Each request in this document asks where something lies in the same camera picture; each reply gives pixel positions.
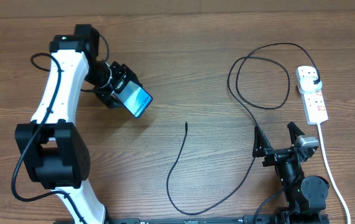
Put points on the white charger plug adapter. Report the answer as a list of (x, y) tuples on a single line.
[(308, 85)]

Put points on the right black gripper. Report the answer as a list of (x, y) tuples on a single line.
[(261, 145)]

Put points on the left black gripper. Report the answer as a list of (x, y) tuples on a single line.
[(120, 70)]

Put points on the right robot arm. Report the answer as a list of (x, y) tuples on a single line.
[(305, 196)]

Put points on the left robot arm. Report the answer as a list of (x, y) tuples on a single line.
[(52, 150)]

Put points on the blue Galaxy smartphone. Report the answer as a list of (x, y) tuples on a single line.
[(134, 98)]

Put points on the white power strip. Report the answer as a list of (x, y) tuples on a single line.
[(313, 103)]

